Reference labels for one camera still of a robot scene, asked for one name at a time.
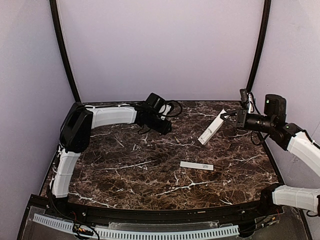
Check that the black right frame post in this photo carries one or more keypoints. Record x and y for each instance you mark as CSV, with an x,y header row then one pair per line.
x,y
260,44

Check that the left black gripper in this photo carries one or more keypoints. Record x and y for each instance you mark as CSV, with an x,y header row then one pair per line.
x,y
166,127

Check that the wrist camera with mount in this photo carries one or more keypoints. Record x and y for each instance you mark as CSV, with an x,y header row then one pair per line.
x,y
166,109
248,100

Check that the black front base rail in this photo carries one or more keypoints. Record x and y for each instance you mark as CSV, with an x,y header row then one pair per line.
x,y
242,214

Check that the white remote control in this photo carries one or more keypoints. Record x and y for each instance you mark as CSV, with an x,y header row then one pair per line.
x,y
211,129

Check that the grey slotted cable duct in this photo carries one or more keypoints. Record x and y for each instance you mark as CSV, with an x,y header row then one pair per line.
x,y
130,231

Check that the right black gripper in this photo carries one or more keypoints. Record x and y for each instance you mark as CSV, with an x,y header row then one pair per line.
x,y
240,119

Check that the black left frame post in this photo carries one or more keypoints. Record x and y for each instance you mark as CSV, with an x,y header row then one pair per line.
x,y
62,49

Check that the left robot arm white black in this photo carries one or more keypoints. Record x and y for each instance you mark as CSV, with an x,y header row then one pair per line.
x,y
75,132

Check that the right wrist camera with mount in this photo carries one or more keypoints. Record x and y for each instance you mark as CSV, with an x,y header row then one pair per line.
x,y
248,100

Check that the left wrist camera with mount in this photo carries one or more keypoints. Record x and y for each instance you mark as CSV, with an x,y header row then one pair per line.
x,y
166,109

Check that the white battery cover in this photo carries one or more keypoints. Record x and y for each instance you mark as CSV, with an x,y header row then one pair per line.
x,y
199,166

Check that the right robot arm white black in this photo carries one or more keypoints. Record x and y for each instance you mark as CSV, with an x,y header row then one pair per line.
x,y
290,137

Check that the black frame post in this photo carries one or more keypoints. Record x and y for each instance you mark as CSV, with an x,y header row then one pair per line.
x,y
260,44
62,49

